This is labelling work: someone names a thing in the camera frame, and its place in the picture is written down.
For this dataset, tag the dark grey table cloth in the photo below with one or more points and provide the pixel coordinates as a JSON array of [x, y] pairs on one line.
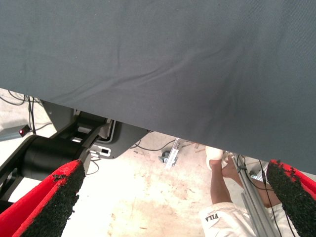
[[148, 49]]

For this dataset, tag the person in white shorts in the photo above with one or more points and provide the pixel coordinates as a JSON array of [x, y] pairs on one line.
[[219, 187]]

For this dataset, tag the silver aluminium profile post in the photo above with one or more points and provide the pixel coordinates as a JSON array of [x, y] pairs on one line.
[[254, 202]]

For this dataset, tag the silver aluminium bracket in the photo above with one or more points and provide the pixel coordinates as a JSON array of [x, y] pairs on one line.
[[172, 155]]

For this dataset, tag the white shoe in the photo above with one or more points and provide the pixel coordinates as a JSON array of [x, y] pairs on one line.
[[213, 154]]

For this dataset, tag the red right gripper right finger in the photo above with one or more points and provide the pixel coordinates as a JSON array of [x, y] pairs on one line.
[[293, 197]]

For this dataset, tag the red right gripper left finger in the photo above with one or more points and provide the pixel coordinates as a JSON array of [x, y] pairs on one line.
[[37, 209]]

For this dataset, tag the black cylindrical base frame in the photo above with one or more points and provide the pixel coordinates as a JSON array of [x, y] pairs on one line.
[[49, 153]]

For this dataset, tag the small box with red light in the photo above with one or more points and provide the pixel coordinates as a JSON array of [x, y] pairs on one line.
[[24, 130]]

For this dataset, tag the grey flat bar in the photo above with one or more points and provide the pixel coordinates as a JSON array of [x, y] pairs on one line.
[[10, 133]]

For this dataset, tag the dark grey base panel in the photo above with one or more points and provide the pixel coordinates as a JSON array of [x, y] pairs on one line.
[[123, 140]]

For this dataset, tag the small caster wheel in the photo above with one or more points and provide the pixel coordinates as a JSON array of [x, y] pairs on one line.
[[164, 157]]

